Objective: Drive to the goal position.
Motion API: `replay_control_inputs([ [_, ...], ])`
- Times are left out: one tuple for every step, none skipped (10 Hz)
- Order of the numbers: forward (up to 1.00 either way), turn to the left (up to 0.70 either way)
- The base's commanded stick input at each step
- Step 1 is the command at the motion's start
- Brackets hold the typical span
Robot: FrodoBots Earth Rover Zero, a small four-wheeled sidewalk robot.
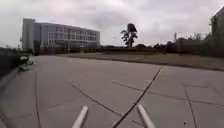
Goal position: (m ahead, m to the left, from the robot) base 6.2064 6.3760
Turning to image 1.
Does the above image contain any grey concrete slab pavement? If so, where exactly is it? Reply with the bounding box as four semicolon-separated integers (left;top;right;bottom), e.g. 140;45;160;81
0;54;224;128

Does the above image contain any tall dark tree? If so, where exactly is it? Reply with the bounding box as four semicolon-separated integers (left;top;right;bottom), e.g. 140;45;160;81
120;22;139;50

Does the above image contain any row of dark bushes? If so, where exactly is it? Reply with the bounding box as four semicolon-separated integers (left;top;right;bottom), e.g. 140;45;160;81
99;41;224;58

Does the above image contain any large grey glass-fronted building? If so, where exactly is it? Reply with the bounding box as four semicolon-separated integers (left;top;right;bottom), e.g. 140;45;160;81
21;17;101;54

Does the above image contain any dry grass strip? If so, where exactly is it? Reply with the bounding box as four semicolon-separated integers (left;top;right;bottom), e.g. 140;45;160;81
65;52;224;72

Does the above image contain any robot's own part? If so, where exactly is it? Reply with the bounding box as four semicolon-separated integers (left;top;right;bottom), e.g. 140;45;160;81
136;103;157;128
71;105;90;128

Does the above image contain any dark hedge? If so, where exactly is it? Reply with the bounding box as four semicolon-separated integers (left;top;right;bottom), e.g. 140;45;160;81
0;47;23;77

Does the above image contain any dark building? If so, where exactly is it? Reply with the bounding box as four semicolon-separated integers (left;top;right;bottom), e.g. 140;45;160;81
210;6;224;44

